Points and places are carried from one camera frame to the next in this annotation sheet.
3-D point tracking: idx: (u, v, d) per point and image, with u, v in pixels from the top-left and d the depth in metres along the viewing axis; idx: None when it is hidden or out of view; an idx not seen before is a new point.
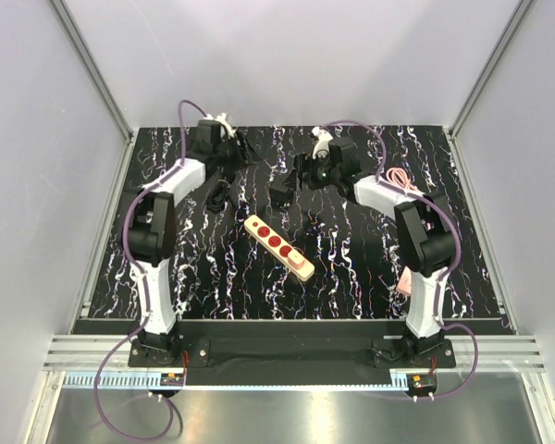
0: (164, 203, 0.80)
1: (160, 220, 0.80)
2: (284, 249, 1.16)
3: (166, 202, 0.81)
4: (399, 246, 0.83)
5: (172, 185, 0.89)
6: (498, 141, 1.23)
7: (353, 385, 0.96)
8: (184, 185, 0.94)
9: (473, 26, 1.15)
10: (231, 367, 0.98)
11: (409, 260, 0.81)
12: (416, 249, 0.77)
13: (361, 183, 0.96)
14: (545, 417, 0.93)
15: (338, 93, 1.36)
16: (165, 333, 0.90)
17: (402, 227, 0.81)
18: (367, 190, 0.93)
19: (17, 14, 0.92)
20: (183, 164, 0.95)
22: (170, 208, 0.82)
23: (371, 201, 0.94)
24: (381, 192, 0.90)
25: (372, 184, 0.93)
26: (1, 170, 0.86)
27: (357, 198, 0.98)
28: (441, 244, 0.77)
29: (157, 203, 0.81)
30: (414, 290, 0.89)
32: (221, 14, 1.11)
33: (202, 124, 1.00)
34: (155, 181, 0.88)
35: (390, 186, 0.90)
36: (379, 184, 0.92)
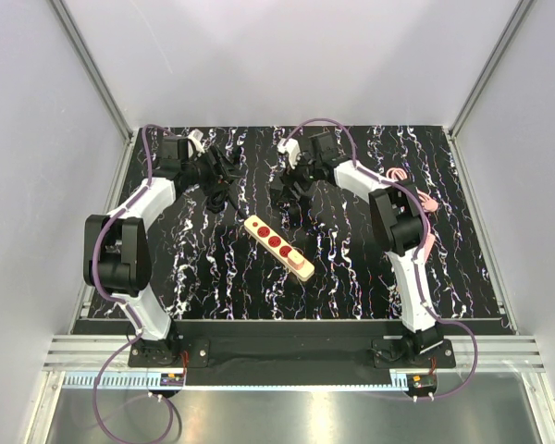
0: (132, 228, 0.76)
1: (129, 247, 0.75)
2: (284, 250, 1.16)
3: (138, 227, 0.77)
4: (373, 228, 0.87)
5: (139, 209, 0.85)
6: (498, 141, 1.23)
7: (352, 385, 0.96)
8: (154, 207, 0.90)
9: (472, 27, 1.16)
10: (231, 367, 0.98)
11: (381, 240, 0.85)
12: (387, 232, 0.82)
13: (339, 167, 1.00)
14: (545, 417, 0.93)
15: (337, 94, 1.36)
16: (163, 338, 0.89)
17: (375, 211, 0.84)
18: (344, 175, 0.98)
19: (18, 14, 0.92)
20: (150, 183, 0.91)
22: (140, 232, 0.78)
23: (351, 185, 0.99)
24: (356, 175, 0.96)
25: (350, 168, 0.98)
26: (1, 170, 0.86)
27: (337, 182, 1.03)
28: (409, 226, 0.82)
29: (125, 230, 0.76)
30: (400, 287, 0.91)
32: (221, 15, 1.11)
33: (167, 140, 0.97)
34: (122, 207, 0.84)
35: (367, 171, 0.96)
36: (358, 169, 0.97)
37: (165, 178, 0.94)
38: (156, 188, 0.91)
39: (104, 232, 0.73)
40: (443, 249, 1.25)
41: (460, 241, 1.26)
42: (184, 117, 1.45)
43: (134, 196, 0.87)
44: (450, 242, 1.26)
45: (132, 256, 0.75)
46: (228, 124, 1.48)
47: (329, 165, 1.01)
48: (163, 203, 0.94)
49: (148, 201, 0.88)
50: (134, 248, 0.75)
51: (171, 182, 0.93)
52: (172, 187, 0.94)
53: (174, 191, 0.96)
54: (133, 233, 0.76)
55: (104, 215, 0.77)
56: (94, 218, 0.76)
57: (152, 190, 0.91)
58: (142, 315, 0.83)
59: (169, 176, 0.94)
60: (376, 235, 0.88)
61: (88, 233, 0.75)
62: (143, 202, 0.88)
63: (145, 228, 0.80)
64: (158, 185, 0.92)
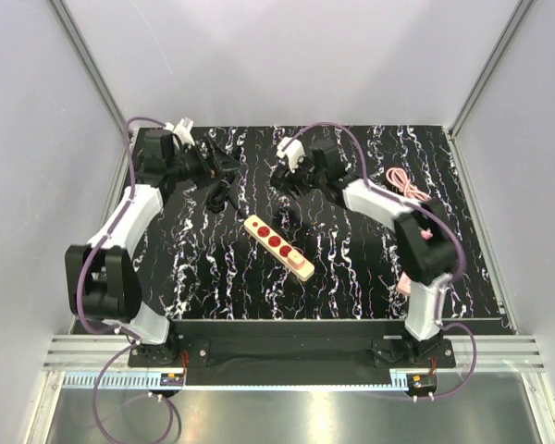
0: (117, 261, 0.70)
1: (115, 280, 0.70)
2: (284, 249, 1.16)
3: (122, 259, 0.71)
4: (400, 258, 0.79)
5: (122, 231, 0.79)
6: (499, 141, 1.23)
7: (352, 385, 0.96)
8: (139, 223, 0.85)
9: (472, 27, 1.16)
10: (231, 367, 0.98)
11: (411, 271, 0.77)
12: (418, 261, 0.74)
13: (351, 188, 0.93)
14: (545, 417, 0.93)
15: (337, 93, 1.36)
16: (163, 342, 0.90)
17: (402, 240, 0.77)
18: (356, 196, 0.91)
19: (17, 13, 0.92)
20: (132, 197, 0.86)
22: (125, 265, 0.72)
23: (364, 207, 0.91)
24: (368, 195, 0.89)
25: (361, 189, 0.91)
26: (1, 169, 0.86)
27: (348, 204, 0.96)
28: (442, 251, 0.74)
29: (109, 264, 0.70)
30: (414, 296, 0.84)
32: (220, 14, 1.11)
33: (150, 139, 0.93)
34: (103, 233, 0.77)
35: (382, 191, 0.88)
36: (371, 189, 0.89)
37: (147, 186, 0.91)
38: (141, 202, 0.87)
39: (87, 265, 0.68)
40: None
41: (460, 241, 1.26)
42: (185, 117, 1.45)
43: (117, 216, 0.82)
44: None
45: (120, 290, 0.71)
46: (228, 124, 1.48)
47: (339, 187, 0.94)
48: (150, 212, 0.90)
49: (131, 220, 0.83)
50: (122, 280, 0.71)
51: (156, 191, 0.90)
52: (157, 194, 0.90)
53: (160, 196, 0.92)
54: (117, 266, 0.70)
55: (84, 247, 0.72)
56: (75, 250, 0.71)
57: (135, 204, 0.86)
58: (140, 330, 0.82)
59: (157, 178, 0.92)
60: (402, 265, 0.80)
61: (68, 266, 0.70)
62: (128, 222, 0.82)
63: (130, 257, 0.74)
64: (144, 195, 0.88)
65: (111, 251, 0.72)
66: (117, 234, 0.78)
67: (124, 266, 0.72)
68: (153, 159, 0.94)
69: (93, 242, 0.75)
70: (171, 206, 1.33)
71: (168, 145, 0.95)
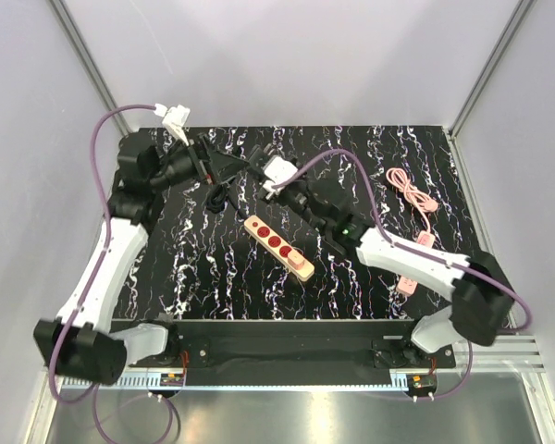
0: (90, 345, 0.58)
1: (92, 360, 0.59)
2: (284, 250, 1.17)
3: (97, 341, 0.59)
4: (459, 324, 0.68)
5: (97, 298, 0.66)
6: (499, 141, 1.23)
7: (352, 384, 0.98)
8: (119, 274, 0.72)
9: (473, 27, 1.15)
10: (231, 367, 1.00)
11: (474, 337, 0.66)
12: (488, 332, 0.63)
13: (364, 238, 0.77)
14: (545, 416, 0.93)
15: (337, 94, 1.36)
16: (162, 351, 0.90)
17: (462, 310, 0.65)
18: (377, 253, 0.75)
19: (16, 13, 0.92)
20: (109, 244, 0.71)
22: (101, 344, 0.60)
23: (387, 265, 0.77)
24: (392, 252, 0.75)
25: (380, 243, 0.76)
26: (1, 170, 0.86)
27: (363, 260, 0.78)
28: (500, 304, 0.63)
29: (81, 348, 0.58)
30: (434, 320, 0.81)
32: (220, 15, 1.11)
33: (123, 157, 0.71)
34: (74, 306, 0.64)
35: (412, 248, 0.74)
36: (396, 245, 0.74)
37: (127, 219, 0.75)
38: (120, 247, 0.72)
39: (55, 351, 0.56)
40: (443, 249, 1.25)
41: (460, 241, 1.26)
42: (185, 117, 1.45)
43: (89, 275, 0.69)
44: (451, 242, 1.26)
45: (98, 368, 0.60)
46: (228, 124, 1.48)
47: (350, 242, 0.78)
48: (133, 251, 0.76)
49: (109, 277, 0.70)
50: (98, 361, 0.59)
51: (138, 228, 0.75)
52: (141, 231, 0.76)
53: (143, 230, 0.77)
54: (92, 351, 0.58)
55: (53, 326, 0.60)
56: (43, 334, 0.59)
57: (112, 252, 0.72)
58: (133, 354, 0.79)
59: (140, 209, 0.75)
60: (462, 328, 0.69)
61: (39, 346, 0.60)
62: (103, 280, 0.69)
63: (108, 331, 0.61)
64: (126, 235, 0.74)
65: (84, 329, 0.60)
66: (91, 306, 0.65)
67: (101, 344, 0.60)
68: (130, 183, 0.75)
69: (64, 319, 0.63)
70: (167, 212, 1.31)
71: (149, 162, 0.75)
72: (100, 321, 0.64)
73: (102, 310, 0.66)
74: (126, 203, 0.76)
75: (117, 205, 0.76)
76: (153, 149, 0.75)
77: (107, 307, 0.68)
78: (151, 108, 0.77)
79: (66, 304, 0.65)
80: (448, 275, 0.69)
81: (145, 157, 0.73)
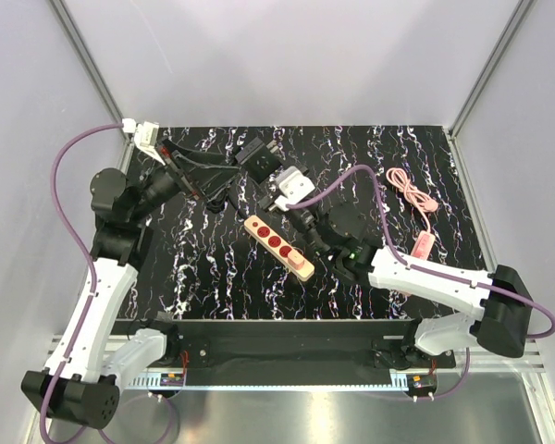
0: (78, 397, 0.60)
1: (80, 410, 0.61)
2: (284, 250, 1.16)
3: (85, 392, 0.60)
4: (485, 339, 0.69)
5: (85, 344, 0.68)
6: (499, 141, 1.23)
7: (352, 385, 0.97)
8: (110, 314, 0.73)
9: (473, 28, 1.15)
10: (231, 367, 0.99)
11: (499, 350, 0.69)
12: (519, 347, 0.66)
13: (376, 262, 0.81)
14: (545, 417, 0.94)
15: (337, 94, 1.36)
16: (163, 354, 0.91)
17: (496, 331, 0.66)
18: (392, 277, 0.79)
19: (17, 13, 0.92)
20: (94, 289, 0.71)
22: (90, 394, 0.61)
23: (400, 287, 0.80)
24: (407, 275, 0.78)
25: (393, 266, 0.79)
26: (1, 171, 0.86)
27: (375, 281, 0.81)
28: (522, 314, 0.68)
29: (69, 399, 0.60)
30: (442, 326, 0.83)
32: (220, 15, 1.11)
33: (98, 204, 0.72)
34: (62, 358, 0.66)
35: (427, 268, 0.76)
36: (411, 266, 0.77)
37: (116, 258, 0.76)
38: (107, 289, 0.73)
39: (43, 405, 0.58)
40: (443, 249, 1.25)
41: (460, 241, 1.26)
42: (186, 117, 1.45)
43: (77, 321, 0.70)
44: (451, 242, 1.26)
45: (88, 418, 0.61)
46: (228, 124, 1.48)
47: (358, 271, 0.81)
48: (123, 290, 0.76)
49: (97, 321, 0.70)
50: (88, 411, 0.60)
51: (125, 267, 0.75)
52: (129, 270, 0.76)
53: (131, 268, 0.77)
54: (80, 402, 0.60)
55: (42, 376, 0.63)
56: (31, 387, 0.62)
57: (99, 296, 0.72)
58: (132, 373, 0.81)
59: (128, 244, 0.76)
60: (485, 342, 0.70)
61: (31, 398, 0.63)
62: (92, 325, 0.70)
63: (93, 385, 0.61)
64: (112, 276, 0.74)
65: (71, 381, 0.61)
66: (78, 355, 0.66)
67: (85, 395, 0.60)
68: (114, 220, 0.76)
69: (53, 369, 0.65)
70: (168, 216, 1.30)
71: (127, 201, 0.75)
72: (88, 370, 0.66)
73: (91, 358, 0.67)
74: (112, 239, 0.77)
75: (104, 240, 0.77)
76: (130, 188, 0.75)
77: (98, 351, 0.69)
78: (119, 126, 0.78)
79: (55, 353, 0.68)
80: (474, 294, 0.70)
81: (122, 199, 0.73)
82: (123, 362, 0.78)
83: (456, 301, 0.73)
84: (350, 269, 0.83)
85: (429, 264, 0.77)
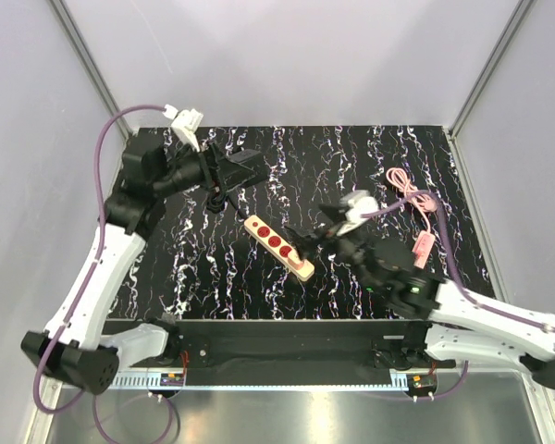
0: (76, 362, 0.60)
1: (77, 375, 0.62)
2: (284, 249, 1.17)
3: (84, 357, 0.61)
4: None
5: (85, 313, 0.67)
6: (499, 141, 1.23)
7: (352, 385, 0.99)
8: (113, 284, 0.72)
9: (473, 27, 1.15)
10: (231, 367, 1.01)
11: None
12: None
13: (440, 298, 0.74)
14: (545, 417, 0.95)
15: (337, 93, 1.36)
16: (160, 353, 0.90)
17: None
18: (461, 316, 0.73)
19: (18, 13, 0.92)
20: (99, 256, 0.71)
22: (88, 360, 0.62)
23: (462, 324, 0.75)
24: (474, 314, 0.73)
25: (461, 304, 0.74)
26: (1, 169, 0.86)
27: (434, 315, 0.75)
28: None
29: (68, 362, 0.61)
30: (468, 340, 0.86)
32: (220, 14, 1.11)
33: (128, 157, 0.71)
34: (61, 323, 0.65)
35: (496, 308, 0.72)
36: (480, 307, 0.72)
37: (121, 227, 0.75)
38: (112, 257, 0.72)
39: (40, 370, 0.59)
40: (443, 249, 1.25)
41: (460, 241, 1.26)
42: None
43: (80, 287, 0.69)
44: (451, 242, 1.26)
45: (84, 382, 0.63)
46: (228, 124, 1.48)
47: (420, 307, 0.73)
48: (129, 259, 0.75)
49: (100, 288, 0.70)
50: (84, 377, 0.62)
51: (131, 237, 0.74)
52: (135, 240, 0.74)
53: (139, 239, 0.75)
54: (79, 366, 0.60)
55: (40, 337, 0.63)
56: (30, 346, 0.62)
57: (104, 263, 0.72)
58: (130, 360, 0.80)
59: (136, 214, 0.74)
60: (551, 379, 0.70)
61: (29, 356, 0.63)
62: (93, 293, 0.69)
63: (92, 357, 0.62)
64: (118, 244, 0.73)
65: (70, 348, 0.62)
66: (78, 322, 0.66)
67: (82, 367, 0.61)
68: (132, 183, 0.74)
69: (52, 332, 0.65)
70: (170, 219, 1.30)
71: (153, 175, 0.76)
72: (87, 339, 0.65)
73: (91, 325, 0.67)
74: (123, 202, 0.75)
75: (111, 207, 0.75)
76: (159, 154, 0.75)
77: (99, 318, 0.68)
78: (161, 110, 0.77)
79: (55, 316, 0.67)
80: (546, 339, 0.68)
81: (150, 166, 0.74)
82: (127, 341, 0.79)
83: (530, 344, 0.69)
84: (410, 303, 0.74)
85: (497, 304, 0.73)
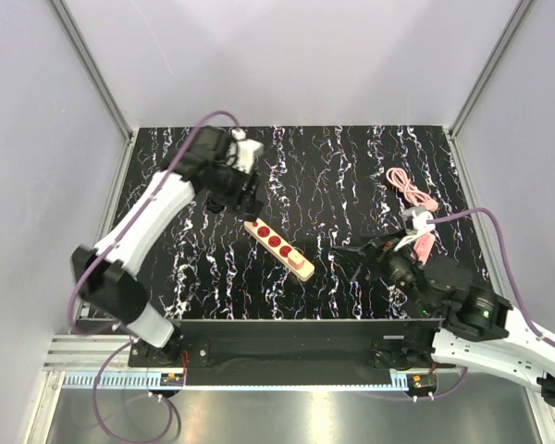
0: (116, 281, 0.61)
1: (114, 293, 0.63)
2: (284, 250, 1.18)
3: (122, 277, 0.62)
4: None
5: (131, 240, 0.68)
6: (499, 141, 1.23)
7: (352, 385, 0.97)
8: (159, 225, 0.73)
9: (474, 27, 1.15)
10: (230, 367, 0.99)
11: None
12: None
13: (509, 325, 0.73)
14: (545, 417, 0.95)
15: (337, 94, 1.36)
16: (161, 347, 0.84)
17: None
18: (523, 345, 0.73)
19: (18, 13, 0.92)
20: (155, 193, 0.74)
22: (125, 281, 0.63)
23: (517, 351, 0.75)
24: (537, 346, 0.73)
25: (524, 334, 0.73)
26: (1, 169, 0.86)
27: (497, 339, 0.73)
28: None
29: (107, 280, 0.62)
30: (483, 350, 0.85)
32: (221, 14, 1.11)
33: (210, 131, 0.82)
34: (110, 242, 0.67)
35: None
36: (544, 339, 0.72)
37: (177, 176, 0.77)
38: (165, 198, 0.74)
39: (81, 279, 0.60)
40: (443, 248, 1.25)
41: (460, 241, 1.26)
42: (185, 117, 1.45)
43: (131, 217, 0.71)
44: (450, 242, 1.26)
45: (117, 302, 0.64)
46: (228, 124, 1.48)
47: (487, 331, 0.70)
48: (178, 207, 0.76)
49: (149, 224, 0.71)
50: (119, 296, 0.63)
51: (185, 185, 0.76)
52: (187, 190, 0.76)
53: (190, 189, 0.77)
54: (117, 285, 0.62)
55: (88, 252, 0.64)
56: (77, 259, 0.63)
57: (156, 202, 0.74)
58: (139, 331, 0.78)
59: (192, 166, 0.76)
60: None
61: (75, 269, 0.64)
62: (141, 226, 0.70)
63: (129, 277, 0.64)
64: (172, 190, 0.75)
65: (113, 264, 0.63)
66: (125, 245, 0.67)
67: (120, 285, 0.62)
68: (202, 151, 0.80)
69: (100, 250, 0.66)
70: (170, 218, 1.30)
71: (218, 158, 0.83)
72: (130, 262, 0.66)
73: (135, 252, 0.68)
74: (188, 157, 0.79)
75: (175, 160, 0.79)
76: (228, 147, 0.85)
77: (141, 250, 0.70)
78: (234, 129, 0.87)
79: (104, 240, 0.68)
80: None
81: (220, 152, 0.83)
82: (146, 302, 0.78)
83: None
84: (474, 326, 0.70)
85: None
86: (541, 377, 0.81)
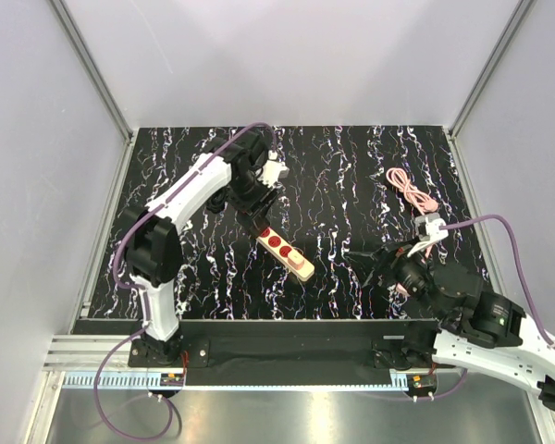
0: (163, 235, 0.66)
1: (158, 249, 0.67)
2: (284, 250, 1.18)
3: (170, 233, 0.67)
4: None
5: (181, 203, 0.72)
6: (499, 141, 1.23)
7: (352, 385, 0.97)
8: (203, 196, 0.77)
9: (473, 28, 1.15)
10: (231, 367, 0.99)
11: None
12: None
13: (522, 333, 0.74)
14: (545, 417, 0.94)
15: (337, 94, 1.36)
16: (163, 339, 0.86)
17: None
18: (534, 353, 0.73)
19: (18, 14, 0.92)
20: (202, 169, 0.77)
22: (171, 238, 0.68)
23: (527, 357, 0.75)
24: (548, 354, 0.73)
25: (536, 342, 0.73)
26: (1, 169, 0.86)
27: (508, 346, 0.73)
28: None
29: (156, 234, 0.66)
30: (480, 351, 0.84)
32: (221, 14, 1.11)
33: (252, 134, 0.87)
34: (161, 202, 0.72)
35: None
36: (554, 348, 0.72)
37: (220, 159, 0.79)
38: (210, 174, 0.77)
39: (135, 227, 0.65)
40: (443, 249, 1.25)
41: (460, 241, 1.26)
42: (185, 117, 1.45)
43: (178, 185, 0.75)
44: (450, 242, 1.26)
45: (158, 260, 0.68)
46: (228, 124, 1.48)
47: (499, 339, 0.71)
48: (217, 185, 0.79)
49: (194, 192, 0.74)
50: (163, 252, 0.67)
51: (227, 166, 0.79)
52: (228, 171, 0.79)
53: (229, 173, 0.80)
54: (163, 240, 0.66)
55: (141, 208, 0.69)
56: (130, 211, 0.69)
57: (202, 176, 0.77)
58: (154, 307, 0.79)
59: (232, 154, 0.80)
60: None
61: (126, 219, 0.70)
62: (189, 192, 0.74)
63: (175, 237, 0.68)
64: (215, 167, 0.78)
65: (163, 221, 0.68)
66: (174, 206, 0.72)
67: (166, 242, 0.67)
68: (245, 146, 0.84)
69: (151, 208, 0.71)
70: None
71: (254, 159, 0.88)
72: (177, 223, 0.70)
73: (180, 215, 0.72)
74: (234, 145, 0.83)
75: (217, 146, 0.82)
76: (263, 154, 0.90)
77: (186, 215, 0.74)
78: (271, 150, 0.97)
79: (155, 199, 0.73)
80: None
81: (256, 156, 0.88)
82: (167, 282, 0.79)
83: None
84: (487, 331, 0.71)
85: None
86: (541, 381, 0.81)
